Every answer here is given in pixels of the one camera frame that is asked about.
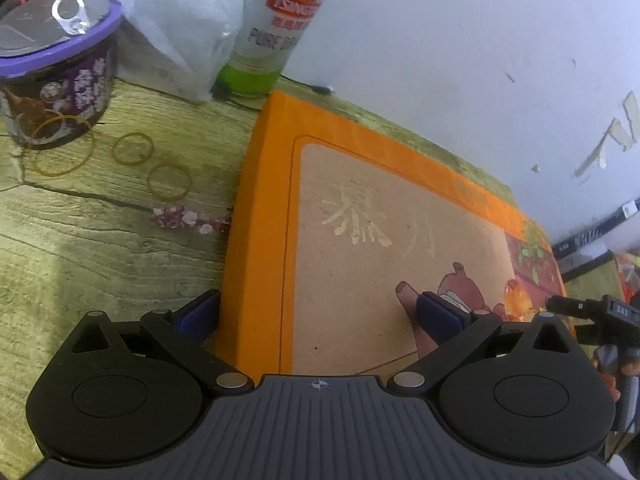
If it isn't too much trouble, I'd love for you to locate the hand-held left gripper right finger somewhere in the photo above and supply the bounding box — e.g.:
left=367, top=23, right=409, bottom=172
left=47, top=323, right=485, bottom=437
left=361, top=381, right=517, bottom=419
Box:
left=390, top=291, right=583, bottom=393

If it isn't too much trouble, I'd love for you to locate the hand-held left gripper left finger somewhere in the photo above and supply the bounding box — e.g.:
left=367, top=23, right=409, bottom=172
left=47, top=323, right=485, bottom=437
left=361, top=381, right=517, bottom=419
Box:
left=55, top=289, right=251, bottom=395

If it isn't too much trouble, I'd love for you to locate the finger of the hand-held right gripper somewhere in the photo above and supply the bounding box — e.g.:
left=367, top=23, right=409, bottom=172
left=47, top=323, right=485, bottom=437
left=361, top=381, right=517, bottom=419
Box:
left=545, top=296, right=603, bottom=317

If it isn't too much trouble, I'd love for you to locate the orange printed box lid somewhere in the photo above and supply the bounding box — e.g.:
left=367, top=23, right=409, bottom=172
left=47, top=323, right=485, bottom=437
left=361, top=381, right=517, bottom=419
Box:
left=217, top=91, right=571, bottom=376

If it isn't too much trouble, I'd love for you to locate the wooden desktop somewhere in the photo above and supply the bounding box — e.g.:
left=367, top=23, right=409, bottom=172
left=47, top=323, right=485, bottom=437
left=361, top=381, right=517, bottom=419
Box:
left=0, top=77, right=516, bottom=461

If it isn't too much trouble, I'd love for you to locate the person's right hand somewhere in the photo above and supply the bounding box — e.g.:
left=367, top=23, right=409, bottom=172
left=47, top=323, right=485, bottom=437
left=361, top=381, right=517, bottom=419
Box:
left=590, top=346, right=640, bottom=378

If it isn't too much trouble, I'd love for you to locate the red orange packet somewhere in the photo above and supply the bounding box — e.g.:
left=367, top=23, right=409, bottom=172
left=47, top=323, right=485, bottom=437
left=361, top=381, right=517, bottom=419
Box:
left=617, top=252, right=640, bottom=301

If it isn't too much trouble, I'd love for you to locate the plain black bar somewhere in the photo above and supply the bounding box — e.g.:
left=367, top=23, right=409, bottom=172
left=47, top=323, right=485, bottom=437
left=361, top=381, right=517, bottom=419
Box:
left=562, top=252, right=613, bottom=281

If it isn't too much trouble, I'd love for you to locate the black printed bar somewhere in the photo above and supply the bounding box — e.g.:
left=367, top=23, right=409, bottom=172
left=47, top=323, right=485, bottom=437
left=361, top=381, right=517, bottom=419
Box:
left=550, top=200, right=640, bottom=256

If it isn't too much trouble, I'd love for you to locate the large tan rubber band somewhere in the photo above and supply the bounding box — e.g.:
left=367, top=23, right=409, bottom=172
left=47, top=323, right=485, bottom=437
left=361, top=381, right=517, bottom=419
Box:
left=31, top=132, right=96, bottom=177

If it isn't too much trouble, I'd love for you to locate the purple lid food can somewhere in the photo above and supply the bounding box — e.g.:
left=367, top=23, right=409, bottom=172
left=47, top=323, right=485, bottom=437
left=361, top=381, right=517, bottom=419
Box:
left=0, top=0, right=124, bottom=150

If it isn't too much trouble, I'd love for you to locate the white plastic bag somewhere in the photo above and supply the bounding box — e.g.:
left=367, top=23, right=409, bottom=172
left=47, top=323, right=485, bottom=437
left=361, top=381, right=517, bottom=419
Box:
left=75, top=0, right=256, bottom=103

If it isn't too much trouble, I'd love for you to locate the green white beer can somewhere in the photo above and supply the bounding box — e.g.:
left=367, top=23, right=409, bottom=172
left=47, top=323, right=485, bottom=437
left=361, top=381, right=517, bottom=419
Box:
left=210, top=0, right=351, bottom=98

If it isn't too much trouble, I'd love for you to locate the peeling wall tape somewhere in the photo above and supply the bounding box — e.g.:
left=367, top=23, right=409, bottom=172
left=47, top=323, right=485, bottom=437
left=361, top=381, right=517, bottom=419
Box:
left=574, top=91, right=640, bottom=178

